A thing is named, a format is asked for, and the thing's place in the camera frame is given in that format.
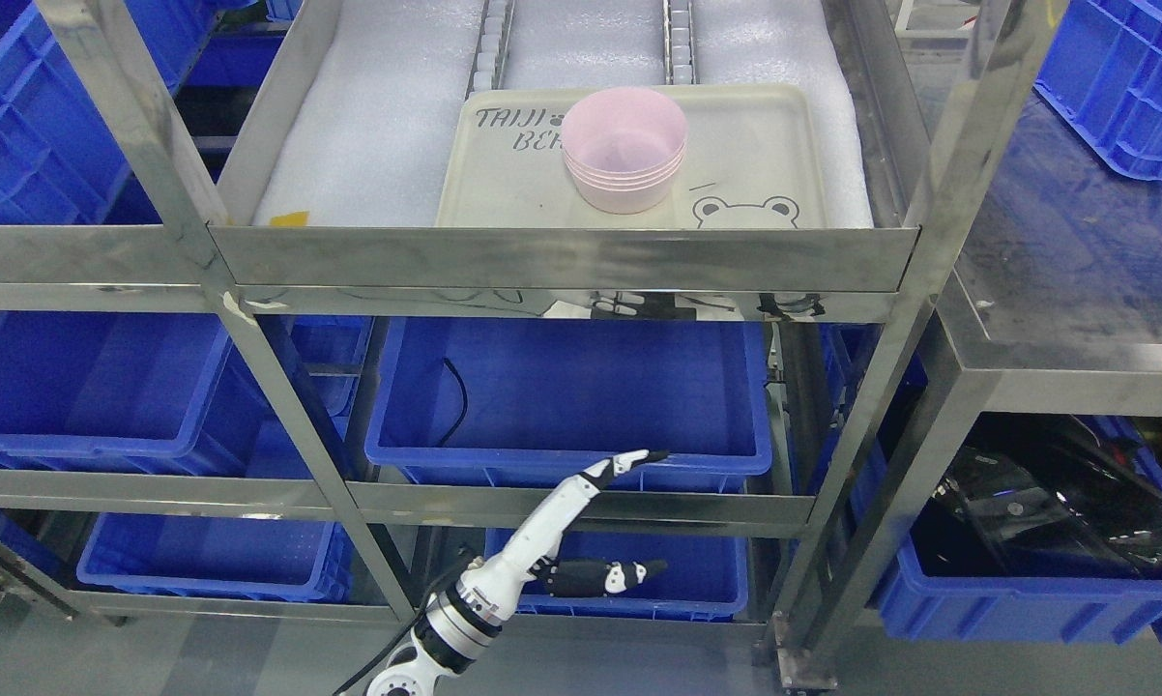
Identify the stack of pink bowls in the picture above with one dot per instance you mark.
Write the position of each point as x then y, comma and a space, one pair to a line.
623, 147

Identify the stainless steel shelf rack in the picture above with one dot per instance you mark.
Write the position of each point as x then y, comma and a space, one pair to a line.
204, 257

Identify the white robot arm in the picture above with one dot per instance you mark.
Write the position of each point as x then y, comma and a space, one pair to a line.
453, 633

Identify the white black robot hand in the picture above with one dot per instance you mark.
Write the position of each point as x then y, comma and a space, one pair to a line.
491, 589

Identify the beige bear tray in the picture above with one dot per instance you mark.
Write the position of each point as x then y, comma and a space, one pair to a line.
750, 162

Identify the stainless steel table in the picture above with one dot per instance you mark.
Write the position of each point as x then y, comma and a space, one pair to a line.
1056, 298

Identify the blue bin under shelf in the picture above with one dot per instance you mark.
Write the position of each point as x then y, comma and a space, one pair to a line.
484, 402

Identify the black helmet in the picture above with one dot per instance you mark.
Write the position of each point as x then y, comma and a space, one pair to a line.
1050, 495

